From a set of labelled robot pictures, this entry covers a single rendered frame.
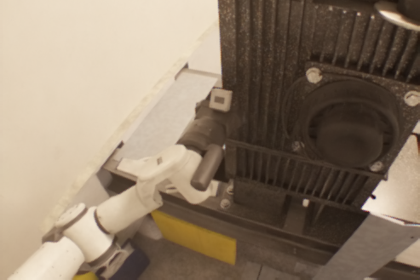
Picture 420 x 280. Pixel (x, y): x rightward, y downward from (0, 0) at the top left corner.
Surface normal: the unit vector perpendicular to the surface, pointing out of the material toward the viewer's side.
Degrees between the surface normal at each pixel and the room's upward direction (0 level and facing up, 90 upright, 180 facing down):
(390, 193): 0
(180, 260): 0
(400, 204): 0
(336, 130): 90
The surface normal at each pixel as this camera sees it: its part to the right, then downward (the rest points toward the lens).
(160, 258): -0.07, -0.72
